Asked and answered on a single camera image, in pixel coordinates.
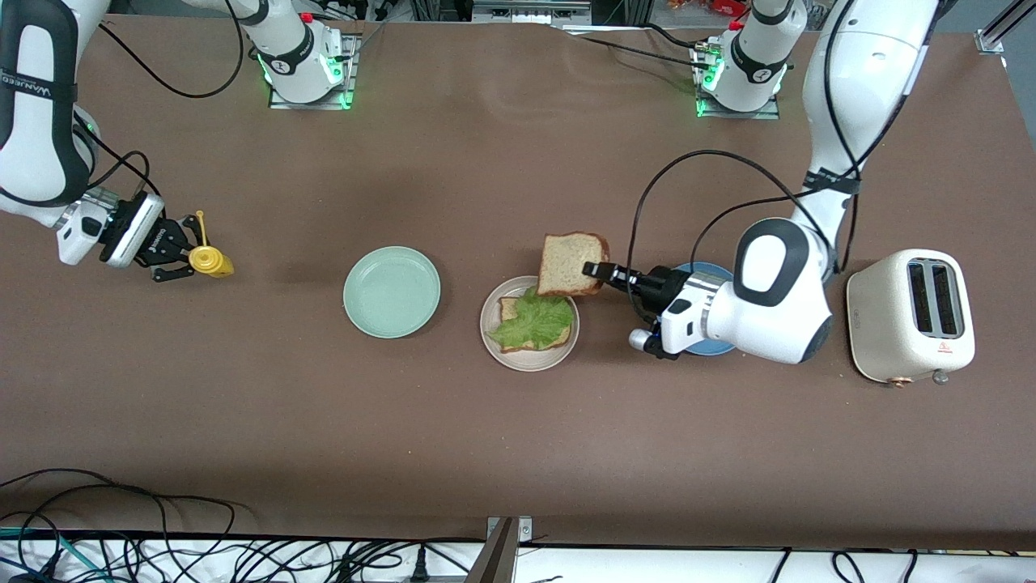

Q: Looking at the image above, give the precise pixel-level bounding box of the brown bread slice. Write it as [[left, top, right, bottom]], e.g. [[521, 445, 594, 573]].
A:
[[499, 296, 574, 355], [537, 232, 610, 298]]

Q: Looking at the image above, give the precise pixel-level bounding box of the yellow mustard squeeze bottle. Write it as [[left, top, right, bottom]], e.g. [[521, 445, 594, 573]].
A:
[[189, 211, 236, 279]]

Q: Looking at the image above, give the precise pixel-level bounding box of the green lettuce leaf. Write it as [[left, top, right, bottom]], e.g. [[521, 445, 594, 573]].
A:
[[487, 287, 575, 351]]

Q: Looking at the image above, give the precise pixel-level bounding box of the blue plate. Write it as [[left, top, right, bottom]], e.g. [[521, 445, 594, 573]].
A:
[[672, 262, 739, 357]]

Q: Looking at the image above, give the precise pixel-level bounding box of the beige plate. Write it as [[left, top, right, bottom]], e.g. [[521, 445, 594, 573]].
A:
[[480, 276, 580, 372]]

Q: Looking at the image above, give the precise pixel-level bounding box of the mint green plate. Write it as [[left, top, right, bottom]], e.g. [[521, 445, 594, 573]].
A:
[[343, 246, 442, 339]]

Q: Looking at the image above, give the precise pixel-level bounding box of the brown table cover sheet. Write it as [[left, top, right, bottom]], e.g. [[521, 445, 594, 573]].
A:
[[0, 15, 1036, 551]]

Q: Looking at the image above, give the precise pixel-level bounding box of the cream white toaster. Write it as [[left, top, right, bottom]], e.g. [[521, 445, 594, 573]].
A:
[[846, 249, 976, 388]]

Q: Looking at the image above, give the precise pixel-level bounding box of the grey device box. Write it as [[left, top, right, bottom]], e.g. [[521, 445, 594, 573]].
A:
[[472, 0, 592, 25]]

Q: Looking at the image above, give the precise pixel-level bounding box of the red snack packet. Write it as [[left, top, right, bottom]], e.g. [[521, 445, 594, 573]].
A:
[[668, 0, 749, 19]]

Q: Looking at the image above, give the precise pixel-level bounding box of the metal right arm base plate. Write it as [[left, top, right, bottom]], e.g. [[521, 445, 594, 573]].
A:
[[269, 32, 359, 111]]

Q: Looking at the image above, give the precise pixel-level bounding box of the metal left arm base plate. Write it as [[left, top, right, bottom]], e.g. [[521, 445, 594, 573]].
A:
[[692, 40, 782, 121]]

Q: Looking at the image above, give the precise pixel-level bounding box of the black base power cable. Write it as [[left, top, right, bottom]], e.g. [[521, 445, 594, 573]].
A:
[[639, 23, 701, 49], [558, 28, 707, 70]]

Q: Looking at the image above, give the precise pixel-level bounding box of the black looped floor cable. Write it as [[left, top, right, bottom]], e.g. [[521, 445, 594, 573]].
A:
[[0, 468, 236, 560]]

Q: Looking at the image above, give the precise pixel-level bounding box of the grey metal table bracket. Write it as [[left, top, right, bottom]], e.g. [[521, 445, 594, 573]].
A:
[[465, 517, 533, 583]]

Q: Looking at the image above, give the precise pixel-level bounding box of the teal floor cable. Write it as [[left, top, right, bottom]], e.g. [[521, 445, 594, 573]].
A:
[[0, 526, 106, 583]]

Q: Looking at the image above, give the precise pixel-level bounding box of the aluminium frame rail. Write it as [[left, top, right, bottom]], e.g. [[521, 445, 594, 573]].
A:
[[975, 0, 1036, 56]]

